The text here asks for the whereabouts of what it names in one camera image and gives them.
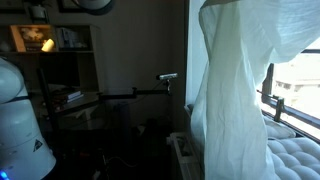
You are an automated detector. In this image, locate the row of shelf books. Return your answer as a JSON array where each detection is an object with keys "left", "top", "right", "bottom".
[{"left": 56, "top": 25, "right": 90, "bottom": 50}]

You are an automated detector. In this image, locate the black boom stand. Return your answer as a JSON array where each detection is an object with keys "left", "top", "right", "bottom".
[{"left": 97, "top": 79, "right": 173, "bottom": 103}]

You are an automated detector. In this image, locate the black upright pole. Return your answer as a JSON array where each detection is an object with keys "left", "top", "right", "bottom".
[{"left": 35, "top": 68, "right": 60, "bottom": 136}]

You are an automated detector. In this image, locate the dark wooden desk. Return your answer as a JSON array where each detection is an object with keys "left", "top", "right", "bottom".
[{"left": 13, "top": 87, "right": 102, "bottom": 132}]

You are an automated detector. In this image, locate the small yellow object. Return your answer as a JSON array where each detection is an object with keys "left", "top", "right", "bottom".
[{"left": 40, "top": 37, "right": 56, "bottom": 52}]

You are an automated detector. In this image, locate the stack of books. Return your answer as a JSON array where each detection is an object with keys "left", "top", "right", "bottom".
[{"left": 54, "top": 89, "right": 85, "bottom": 103}]

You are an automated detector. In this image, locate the thin floor cable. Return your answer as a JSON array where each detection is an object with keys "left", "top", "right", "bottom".
[{"left": 105, "top": 153, "right": 142, "bottom": 168}]

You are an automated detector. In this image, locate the dark balcony railing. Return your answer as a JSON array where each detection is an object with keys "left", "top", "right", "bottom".
[{"left": 256, "top": 89, "right": 320, "bottom": 132}]

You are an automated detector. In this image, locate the white sheer curtain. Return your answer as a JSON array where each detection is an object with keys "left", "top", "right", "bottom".
[{"left": 189, "top": 0, "right": 320, "bottom": 180}]

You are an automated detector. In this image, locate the white radiator frame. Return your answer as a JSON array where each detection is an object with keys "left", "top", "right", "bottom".
[{"left": 167, "top": 131, "right": 205, "bottom": 180}]

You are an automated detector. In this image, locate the silver camera on boom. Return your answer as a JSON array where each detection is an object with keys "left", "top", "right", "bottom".
[{"left": 156, "top": 72, "right": 179, "bottom": 81}]

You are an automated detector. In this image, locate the wooden shelf unit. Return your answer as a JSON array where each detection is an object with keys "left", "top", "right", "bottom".
[{"left": 0, "top": 22, "right": 102, "bottom": 92}]

